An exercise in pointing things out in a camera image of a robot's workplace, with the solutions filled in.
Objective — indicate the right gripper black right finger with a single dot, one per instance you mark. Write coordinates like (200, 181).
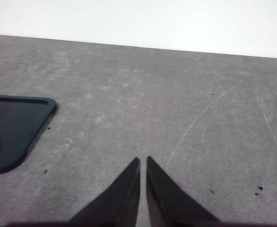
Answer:
(171, 205)

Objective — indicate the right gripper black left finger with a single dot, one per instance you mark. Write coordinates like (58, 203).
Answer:
(114, 203)

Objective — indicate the black rectangular tray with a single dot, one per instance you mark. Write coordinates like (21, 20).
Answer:
(15, 123)

